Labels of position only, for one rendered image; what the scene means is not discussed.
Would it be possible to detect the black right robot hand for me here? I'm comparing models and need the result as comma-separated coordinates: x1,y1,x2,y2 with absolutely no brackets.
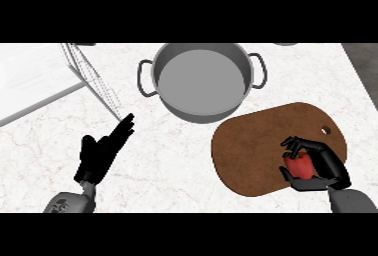
278,135,354,192

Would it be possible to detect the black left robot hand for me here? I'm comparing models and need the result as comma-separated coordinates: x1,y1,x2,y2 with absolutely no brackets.
73,112,137,186

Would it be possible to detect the red bell pepper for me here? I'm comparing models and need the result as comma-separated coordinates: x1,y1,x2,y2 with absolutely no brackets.
283,149,317,181

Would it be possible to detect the brown wooden cutting board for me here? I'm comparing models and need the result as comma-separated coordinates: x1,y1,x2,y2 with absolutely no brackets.
210,101,349,198

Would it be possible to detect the grey metal pot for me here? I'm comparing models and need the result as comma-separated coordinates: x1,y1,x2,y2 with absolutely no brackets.
137,43,271,125

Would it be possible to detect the white appliance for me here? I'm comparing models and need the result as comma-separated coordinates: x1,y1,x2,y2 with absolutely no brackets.
0,43,89,128

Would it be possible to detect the wire rack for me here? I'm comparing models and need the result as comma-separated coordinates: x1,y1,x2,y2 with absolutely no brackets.
60,43,125,122

